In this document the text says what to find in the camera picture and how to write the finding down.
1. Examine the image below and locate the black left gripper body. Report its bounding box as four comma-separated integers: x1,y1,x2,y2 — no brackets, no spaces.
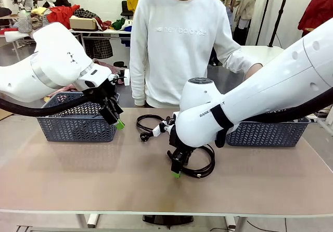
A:
97,80,120,110

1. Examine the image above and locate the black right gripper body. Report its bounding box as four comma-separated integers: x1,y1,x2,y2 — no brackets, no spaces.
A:
169,129,195,156

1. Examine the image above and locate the black USB cable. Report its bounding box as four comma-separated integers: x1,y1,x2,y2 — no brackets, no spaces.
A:
182,143,216,178

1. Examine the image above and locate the person's right forearm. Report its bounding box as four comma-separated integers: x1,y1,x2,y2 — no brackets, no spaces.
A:
130,60,148,107

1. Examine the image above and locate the person's left forearm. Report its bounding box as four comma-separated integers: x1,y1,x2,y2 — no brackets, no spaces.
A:
215,43,257,74

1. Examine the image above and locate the person's left hand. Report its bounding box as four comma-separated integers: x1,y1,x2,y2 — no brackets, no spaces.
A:
245,62,264,80

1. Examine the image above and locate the red patterned cloth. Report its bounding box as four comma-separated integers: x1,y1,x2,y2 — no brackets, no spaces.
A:
92,58,130,87

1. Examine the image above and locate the grey plastic mesh basket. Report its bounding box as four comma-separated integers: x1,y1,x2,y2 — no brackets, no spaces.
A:
36,92,120,143
225,116,312,148

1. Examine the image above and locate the black plaid cloth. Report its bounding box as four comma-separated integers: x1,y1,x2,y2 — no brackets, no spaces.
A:
85,39,114,59

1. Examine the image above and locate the black round stand base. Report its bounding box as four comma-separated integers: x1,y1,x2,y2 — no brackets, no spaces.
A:
142,214,195,224

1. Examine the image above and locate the white table with clothes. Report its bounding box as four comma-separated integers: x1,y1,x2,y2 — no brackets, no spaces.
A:
68,28,132,61

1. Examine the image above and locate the green cloth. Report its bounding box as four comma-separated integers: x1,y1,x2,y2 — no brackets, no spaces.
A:
111,18,126,31

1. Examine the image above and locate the closed cardboard box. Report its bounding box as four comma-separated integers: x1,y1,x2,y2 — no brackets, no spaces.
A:
69,17,98,32

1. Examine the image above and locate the person in white sweatshirt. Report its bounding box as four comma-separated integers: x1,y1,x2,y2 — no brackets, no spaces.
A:
129,0,261,108

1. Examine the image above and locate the black office chair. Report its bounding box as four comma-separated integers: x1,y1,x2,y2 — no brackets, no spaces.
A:
120,0,135,17

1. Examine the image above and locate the red cloth pile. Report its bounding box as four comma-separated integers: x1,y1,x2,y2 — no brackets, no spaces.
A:
48,5,81,24

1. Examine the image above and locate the white ironing board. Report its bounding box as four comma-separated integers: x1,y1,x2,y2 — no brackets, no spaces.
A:
4,30,36,61

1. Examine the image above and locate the white background table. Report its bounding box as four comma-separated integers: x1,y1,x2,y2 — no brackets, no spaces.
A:
240,45,286,69

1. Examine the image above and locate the black light stand pole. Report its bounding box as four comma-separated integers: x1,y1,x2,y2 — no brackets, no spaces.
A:
255,0,274,46

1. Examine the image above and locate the beige coat on mannequin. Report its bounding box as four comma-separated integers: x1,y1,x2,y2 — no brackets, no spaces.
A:
234,0,261,30

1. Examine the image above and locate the black tripod stand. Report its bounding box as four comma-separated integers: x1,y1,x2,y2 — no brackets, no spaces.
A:
268,0,291,48

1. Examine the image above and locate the person in red clothes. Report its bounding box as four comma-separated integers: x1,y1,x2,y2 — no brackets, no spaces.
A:
298,0,333,37

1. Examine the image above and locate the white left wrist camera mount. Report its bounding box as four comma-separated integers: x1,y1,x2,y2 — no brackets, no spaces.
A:
111,69,130,86

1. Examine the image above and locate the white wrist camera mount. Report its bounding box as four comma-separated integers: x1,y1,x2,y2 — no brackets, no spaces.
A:
152,113,178,137
111,69,130,86

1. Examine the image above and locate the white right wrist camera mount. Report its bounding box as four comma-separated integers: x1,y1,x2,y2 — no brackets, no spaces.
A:
152,113,178,137

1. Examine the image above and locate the black power cable with plug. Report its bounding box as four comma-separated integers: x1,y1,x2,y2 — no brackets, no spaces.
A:
136,114,171,142

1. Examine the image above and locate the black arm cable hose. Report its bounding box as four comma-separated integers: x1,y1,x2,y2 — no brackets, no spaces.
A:
212,86,333,149
0,93,105,118

